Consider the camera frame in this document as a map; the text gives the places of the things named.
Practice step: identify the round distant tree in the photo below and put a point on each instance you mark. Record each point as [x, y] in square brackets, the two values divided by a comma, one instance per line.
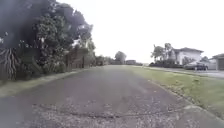
[120, 56]

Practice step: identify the distant building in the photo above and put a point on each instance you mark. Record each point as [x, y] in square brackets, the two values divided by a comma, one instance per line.
[130, 62]

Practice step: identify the grey asphalt road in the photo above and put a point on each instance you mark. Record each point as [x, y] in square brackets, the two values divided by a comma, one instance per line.
[103, 93]

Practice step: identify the brown wooden fence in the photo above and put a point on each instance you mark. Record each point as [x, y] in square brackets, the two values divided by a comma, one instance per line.
[77, 59]

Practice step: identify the cluster of trees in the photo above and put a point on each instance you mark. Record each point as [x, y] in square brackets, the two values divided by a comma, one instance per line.
[159, 52]

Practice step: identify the low dark hedge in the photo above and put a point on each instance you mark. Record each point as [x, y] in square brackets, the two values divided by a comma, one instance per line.
[166, 64]

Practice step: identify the group of tall leafy trees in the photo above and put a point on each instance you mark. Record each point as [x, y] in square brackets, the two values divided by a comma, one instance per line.
[50, 36]

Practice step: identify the white house with dark roof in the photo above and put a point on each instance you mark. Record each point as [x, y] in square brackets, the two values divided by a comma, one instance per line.
[188, 55]

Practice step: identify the dark car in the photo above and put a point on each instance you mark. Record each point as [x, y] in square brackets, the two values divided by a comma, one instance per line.
[196, 66]

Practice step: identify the wide grass lawn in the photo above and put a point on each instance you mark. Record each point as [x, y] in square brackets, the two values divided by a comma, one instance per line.
[196, 87]

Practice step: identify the narrow grass strip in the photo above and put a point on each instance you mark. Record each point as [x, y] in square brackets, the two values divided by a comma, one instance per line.
[26, 84]

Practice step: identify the pale side road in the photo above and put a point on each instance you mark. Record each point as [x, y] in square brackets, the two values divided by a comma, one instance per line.
[206, 73]

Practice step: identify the low building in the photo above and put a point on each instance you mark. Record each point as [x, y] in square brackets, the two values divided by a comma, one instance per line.
[219, 61]

